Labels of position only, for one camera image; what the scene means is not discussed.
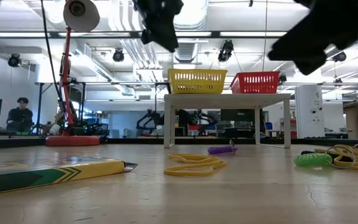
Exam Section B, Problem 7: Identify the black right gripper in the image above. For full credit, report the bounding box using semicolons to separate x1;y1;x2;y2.
268;15;358;77

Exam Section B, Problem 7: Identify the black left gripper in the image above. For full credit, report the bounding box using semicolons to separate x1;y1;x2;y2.
132;0;185;54

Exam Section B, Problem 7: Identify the red plastic basket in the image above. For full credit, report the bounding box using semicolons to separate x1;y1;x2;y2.
229;71;281;95

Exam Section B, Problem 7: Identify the yellow plastic basket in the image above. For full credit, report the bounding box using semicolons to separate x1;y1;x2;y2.
167;68;229;95

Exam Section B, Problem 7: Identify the green coil keychain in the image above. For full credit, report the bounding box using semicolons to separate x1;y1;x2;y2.
293;145;357;170

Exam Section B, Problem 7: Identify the purple coil keychain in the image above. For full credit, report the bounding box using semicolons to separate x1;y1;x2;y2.
207;139;239;156

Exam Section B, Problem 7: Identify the red desk lamp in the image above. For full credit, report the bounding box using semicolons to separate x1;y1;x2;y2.
44;0;101;147

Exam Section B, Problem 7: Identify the black overhead rig beam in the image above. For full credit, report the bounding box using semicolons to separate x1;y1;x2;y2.
0;30;358;40

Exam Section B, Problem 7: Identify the white pillar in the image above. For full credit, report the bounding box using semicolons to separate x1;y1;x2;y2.
294;85;326;139

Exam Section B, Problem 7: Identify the white perforated metal shelf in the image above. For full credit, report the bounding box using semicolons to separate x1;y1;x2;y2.
163;93;292;149

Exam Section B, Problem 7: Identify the beige column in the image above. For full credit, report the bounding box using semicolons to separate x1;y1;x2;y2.
344;101;358;140

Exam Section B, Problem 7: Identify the person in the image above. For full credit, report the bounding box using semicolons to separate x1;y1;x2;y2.
6;96;34;133

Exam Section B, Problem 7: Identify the yellow green crayon box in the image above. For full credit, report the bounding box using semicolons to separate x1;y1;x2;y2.
0;156;139;197

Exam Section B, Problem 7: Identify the black aluminium table frame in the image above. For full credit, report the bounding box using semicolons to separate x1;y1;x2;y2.
0;136;358;151

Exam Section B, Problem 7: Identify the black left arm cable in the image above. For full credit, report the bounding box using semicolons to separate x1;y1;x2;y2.
40;0;65;106

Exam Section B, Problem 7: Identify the black metal stand frame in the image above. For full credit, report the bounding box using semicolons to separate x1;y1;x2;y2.
35;82;167;138

